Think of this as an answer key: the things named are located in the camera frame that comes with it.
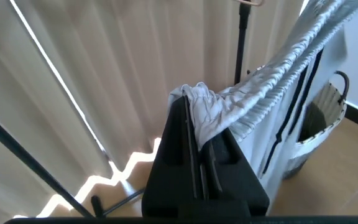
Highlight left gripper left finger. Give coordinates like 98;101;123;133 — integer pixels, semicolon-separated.
141;95;200;218

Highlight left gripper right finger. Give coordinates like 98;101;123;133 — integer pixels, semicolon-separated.
197;127;270;218

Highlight pale grey shorts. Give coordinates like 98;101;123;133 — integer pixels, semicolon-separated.
167;0;358;216

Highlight pink clothes hanger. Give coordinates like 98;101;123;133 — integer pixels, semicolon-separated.
234;0;265;7

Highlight white laundry basket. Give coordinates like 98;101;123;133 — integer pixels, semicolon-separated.
246;64;351;180

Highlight black clothes rack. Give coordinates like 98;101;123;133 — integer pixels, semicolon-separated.
0;0;252;219

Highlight beige curtain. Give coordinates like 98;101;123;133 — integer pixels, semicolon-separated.
0;0;305;219

